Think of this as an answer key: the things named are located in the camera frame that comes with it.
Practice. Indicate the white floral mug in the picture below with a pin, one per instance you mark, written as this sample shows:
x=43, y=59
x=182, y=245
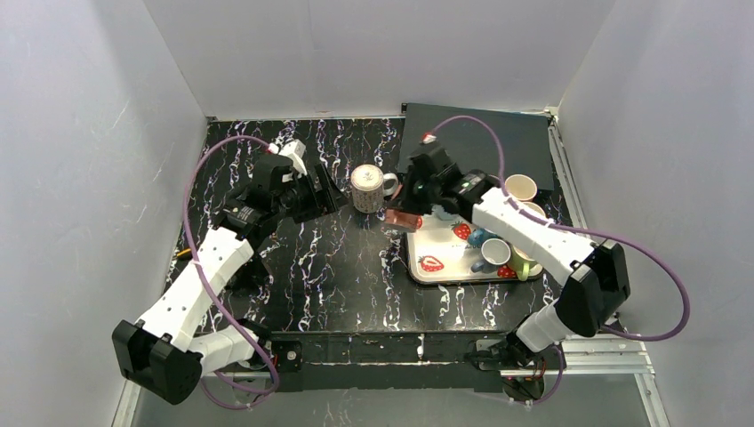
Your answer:
x=370, y=186

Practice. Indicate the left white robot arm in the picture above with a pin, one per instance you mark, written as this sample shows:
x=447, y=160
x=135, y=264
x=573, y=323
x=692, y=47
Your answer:
x=159, y=351

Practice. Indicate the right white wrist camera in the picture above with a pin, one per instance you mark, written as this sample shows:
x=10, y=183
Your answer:
x=428, y=138

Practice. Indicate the brown mug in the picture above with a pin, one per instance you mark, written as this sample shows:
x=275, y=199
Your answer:
x=405, y=222

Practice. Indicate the light blue faceted mug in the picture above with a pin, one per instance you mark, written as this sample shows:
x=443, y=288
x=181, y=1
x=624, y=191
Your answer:
x=444, y=216

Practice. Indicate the black mug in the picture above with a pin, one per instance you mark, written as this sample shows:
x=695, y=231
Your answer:
x=252, y=275

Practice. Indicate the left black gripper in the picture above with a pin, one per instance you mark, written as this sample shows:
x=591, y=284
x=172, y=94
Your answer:
x=315, y=192

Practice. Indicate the dark flat metal box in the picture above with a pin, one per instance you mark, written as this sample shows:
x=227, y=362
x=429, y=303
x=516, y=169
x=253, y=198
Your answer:
x=465, y=135

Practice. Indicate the light green mug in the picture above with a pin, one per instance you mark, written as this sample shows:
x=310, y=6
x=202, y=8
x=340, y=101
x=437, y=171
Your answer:
x=524, y=267

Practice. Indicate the pink mug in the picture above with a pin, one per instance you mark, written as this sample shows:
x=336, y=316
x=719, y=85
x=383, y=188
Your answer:
x=521, y=187

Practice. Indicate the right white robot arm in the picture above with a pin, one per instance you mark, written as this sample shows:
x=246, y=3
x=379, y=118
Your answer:
x=593, y=276

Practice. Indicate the yellow mug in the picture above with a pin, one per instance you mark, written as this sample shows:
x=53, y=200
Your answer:
x=536, y=208

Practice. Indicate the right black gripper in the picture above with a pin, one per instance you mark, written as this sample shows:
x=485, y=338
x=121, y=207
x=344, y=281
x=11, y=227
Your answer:
x=416, y=192

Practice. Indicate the strawberry print white tray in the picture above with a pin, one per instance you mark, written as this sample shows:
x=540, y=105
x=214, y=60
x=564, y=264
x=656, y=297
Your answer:
x=438, y=253

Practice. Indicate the small grey blue mug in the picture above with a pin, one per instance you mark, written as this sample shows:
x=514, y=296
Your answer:
x=495, y=253

